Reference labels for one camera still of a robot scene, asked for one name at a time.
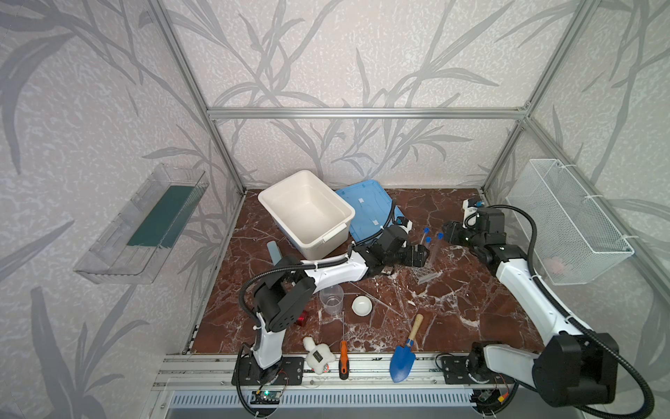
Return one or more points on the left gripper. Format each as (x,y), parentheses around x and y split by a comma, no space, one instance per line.
(416,256)

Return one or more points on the pink object in basket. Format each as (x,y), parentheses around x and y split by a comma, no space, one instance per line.
(555,266)

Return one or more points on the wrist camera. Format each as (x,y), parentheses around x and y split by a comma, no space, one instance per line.
(470,207)
(404,223)

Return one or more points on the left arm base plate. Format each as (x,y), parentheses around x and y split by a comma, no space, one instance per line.
(288,371)

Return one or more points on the white wire basket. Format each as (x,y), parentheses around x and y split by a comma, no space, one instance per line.
(570,224)

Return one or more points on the white plastic bin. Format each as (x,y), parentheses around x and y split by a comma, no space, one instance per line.
(313,216)

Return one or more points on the glass stirring rod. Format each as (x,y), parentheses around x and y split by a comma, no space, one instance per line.
(390,298)

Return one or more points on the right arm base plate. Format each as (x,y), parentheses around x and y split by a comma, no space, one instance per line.
(455,370)

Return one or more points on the clear wall shelf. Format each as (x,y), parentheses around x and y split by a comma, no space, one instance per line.
(135,246)

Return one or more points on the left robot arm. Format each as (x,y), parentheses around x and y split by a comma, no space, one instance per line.
(274,299)

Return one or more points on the grey-blue flat tool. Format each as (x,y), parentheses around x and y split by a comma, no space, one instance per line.
(274,251)

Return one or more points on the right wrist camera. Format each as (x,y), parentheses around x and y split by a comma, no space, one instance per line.
(470,207)

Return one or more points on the small white bowl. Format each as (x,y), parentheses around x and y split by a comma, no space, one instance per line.
(362,306)

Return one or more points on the red small object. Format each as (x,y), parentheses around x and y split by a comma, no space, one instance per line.
(302,319)

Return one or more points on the aluminium frame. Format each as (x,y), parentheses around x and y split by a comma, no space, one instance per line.
(437,101)

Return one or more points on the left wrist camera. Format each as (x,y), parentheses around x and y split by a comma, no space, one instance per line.
(404,223)

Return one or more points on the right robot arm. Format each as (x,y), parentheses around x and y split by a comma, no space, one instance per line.
(572,370)

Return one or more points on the clear measuring cup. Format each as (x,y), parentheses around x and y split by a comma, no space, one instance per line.
(332,300)

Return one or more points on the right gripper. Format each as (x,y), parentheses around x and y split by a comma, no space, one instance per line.
(454,231)

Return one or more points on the blue plastic bin lid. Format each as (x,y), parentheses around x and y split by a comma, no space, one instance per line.
(372,205)

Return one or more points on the blue garden trowel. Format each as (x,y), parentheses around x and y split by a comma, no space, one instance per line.
(403,358)

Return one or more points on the orange handled screwdriver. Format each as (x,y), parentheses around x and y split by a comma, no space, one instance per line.
(343,362)

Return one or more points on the clear acrylic test tube rack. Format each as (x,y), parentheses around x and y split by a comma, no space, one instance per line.
(428,273)

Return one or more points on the green circuit board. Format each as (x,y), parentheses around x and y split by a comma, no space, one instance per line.
(266,397)

